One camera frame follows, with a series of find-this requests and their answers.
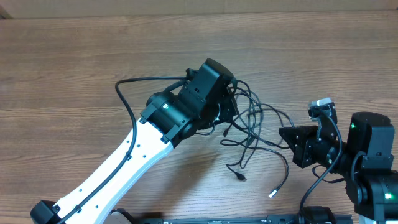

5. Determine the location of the thick black USB-C cable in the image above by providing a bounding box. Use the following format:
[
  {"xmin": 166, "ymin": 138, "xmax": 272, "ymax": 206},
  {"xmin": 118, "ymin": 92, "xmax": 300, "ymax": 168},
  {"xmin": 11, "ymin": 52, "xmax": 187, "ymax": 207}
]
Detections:
[{"xmin": 220, "ymin": 79, "xmax": 295, "ymax": 183}]

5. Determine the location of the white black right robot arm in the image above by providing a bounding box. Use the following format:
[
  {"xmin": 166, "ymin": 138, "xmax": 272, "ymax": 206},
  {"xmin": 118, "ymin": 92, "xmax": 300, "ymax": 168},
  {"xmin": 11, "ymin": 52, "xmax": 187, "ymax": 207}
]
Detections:
[{"xmin": 279, "ymin": 111, "xmax": 397, "ymax": 223}]

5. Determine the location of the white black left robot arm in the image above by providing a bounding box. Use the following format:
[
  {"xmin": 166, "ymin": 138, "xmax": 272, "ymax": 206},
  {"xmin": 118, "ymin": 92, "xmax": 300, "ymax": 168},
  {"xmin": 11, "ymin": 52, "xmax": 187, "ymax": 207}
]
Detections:
[{"xmin": 30, "ymin": 58, "xmax": 238, "ymax": 224}]

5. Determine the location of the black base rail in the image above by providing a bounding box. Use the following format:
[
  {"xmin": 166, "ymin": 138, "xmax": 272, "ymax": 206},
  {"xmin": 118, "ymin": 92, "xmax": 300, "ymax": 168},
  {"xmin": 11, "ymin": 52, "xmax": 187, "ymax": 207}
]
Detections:
[{"xmin": 107, "ymin": 205, "xmax": 355, "ymax": 224}]

